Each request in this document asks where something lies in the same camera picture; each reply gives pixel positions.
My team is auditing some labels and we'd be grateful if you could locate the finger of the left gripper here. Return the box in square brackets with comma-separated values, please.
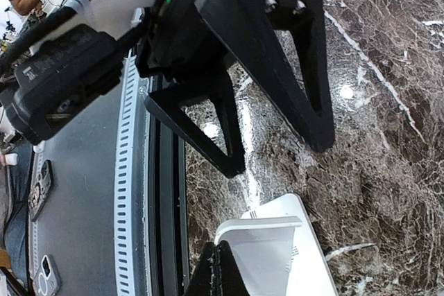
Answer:
[194, 0, 335, 153]
[145, 67, 246, 177]

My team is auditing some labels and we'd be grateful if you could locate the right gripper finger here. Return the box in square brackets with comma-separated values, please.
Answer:
[185, 241, 250, 296]

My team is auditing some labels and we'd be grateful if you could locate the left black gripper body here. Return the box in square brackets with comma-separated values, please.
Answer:
[136, 0, 234, 83]

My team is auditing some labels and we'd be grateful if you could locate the white remote control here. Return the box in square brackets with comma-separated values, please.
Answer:
[241, 193, 338, 296]

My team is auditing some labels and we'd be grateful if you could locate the white battery cover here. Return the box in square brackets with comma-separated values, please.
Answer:
[214, 216, 302, 295]

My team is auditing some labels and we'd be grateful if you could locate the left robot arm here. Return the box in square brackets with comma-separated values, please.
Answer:
[1, 0, 335, 178]

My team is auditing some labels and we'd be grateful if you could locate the smartphone with patterned case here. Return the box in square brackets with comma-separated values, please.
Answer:
[28, 159, 53, 222]

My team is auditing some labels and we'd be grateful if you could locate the grey smartphone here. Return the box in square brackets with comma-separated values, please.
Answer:
[33, 254, 61, 296]

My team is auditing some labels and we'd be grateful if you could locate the black front rail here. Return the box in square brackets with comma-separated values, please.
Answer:
[147, 77, 191, 296]

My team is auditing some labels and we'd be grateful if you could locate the white slotted cable duct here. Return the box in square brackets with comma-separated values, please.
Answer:
[114, 55, 150, 295]

